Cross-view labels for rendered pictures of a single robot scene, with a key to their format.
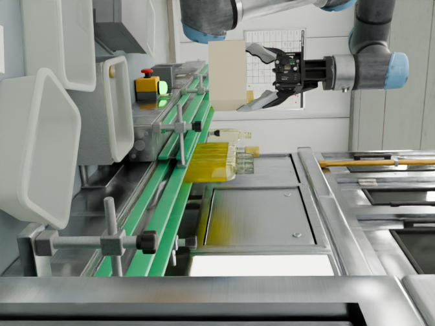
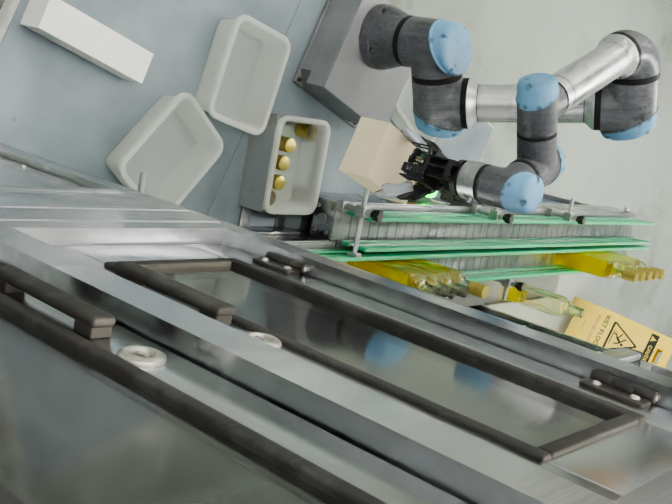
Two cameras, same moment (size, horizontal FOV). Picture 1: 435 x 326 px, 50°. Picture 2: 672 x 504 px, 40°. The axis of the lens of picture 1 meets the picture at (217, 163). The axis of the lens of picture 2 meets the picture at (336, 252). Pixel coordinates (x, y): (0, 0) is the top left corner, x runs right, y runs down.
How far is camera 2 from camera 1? 1.22 m
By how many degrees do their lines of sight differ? 35
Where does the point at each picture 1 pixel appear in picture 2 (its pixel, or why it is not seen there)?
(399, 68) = (514, 187)
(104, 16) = (314, 78)
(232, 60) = (371, 138)
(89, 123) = (255, 167)
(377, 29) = (526, 145)
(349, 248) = not seen: hidden behind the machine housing
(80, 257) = not seen: hidden behind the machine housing
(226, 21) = (451, 114)
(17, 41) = (194, 73)
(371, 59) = (495, 172)
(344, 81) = (463, 187)
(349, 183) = not seen: hidden behind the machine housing
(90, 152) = (249, 195)
